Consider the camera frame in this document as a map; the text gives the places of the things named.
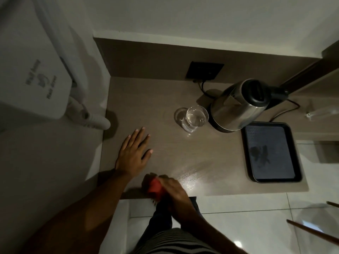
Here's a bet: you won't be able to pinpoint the person's right hand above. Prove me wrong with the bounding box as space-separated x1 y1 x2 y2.
158 175 202 226

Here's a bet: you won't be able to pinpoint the person's left hand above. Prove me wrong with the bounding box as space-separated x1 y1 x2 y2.
114 127 154 181

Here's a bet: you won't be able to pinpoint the red cleaning cloth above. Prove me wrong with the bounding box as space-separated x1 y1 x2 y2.
143 174 165 202

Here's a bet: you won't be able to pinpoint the person's left forearm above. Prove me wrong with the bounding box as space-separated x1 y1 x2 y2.
20 169 138 254

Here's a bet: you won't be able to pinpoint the person's right forearm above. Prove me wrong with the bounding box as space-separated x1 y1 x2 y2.
183 214 249 254

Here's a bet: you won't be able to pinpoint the dark trousers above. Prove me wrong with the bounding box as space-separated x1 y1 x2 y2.
138 197 205 244

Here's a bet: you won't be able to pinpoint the clear drinking glass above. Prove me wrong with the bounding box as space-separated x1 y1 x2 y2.
182 105 210 134

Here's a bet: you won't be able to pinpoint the striped shirt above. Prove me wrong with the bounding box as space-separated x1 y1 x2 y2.
134 227 222 254

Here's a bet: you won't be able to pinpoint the stainless steel electric kettle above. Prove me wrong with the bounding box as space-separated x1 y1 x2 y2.
209 79 289 133

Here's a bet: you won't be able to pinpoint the black rectangular serving tray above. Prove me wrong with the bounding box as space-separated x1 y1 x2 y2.
241 122 303 184

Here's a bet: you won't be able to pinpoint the dark wooden shelf board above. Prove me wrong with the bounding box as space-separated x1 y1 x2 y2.
280 40 339 91

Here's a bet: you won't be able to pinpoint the black wall socket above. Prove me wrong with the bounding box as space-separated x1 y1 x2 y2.
186 61 225 81

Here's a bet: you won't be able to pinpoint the white wall hair dryer unit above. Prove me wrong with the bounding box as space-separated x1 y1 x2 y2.
0 0 73 120

